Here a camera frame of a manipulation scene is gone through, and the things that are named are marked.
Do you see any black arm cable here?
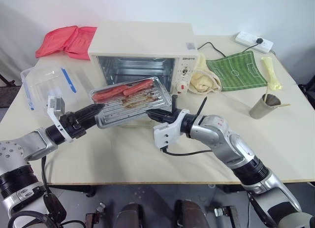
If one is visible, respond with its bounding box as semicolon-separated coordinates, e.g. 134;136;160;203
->
6;155;87;228
160;147;215;157

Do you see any dark background object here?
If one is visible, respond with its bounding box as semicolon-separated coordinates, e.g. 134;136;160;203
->
297;74;315;108

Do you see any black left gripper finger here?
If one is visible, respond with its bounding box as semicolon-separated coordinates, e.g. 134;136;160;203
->
76;103;105;117
81;107;104;128

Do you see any metal table leg bracket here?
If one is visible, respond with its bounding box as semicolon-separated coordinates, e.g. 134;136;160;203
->
213;205;237;228
84;201;109;228

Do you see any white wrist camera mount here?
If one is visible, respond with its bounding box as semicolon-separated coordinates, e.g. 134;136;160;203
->
46;95;75;143
153;109;190;153

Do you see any blue box clip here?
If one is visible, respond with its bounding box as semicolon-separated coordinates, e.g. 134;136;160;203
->
60;67;77;94

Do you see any red folded cloth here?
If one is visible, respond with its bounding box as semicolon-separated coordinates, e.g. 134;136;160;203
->
35;25;98;62

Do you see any pale yellow plastic bone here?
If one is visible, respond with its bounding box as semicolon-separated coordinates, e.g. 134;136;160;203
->
260;56;284;91

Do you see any dark rounded shape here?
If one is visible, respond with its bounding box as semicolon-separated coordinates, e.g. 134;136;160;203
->
174;199;207;228
115;202;145;228

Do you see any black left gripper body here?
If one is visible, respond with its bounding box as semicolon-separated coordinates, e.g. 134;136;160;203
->
59;111;87;140

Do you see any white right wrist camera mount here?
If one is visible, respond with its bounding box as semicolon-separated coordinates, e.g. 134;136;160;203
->
153;109;190;153

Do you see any silver ribbed baking tray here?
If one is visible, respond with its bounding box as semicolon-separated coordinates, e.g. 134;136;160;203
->
89;76;173;124

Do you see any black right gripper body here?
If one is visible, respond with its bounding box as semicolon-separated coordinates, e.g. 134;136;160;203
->
161;95;182;125

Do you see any black oven power cable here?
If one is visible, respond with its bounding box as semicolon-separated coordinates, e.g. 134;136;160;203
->
196;41;258;59

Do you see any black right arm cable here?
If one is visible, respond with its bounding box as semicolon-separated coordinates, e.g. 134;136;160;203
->
160;147;215;157

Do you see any green football pitch cloth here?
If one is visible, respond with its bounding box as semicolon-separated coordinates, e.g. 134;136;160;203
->
205;50;268;92

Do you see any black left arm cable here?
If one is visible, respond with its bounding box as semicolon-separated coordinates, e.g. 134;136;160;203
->
6;155;87;228

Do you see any long red sausage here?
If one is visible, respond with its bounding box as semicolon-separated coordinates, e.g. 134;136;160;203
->
123;80;154;96
93;84;129;102

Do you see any metal cup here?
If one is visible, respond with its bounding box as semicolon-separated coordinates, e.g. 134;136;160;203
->
249;93;283;120

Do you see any pale yellow towel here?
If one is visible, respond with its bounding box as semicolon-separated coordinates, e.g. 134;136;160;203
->
188;53;222;94

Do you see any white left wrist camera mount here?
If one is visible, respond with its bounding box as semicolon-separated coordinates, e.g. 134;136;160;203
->
46;95;75;143

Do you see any wooden stick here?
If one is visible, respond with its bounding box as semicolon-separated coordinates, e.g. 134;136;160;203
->
264;86;292;107

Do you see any cream toaster oven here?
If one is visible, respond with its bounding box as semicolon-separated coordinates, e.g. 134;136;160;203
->
88;21;199;127

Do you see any glass toaster oven door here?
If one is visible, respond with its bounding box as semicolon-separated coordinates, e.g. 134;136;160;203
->
96;112;154;129

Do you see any black cable tie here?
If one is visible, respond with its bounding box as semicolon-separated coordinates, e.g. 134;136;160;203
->
196;96;209;117

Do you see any white power strip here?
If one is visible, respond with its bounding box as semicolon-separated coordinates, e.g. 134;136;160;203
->
234;31;275;54

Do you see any dark background furniture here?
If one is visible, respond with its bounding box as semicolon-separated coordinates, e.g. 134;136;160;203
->
0;73;25;109

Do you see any clear plastic storage box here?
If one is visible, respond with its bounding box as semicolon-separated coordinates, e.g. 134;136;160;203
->
20;65;77;112

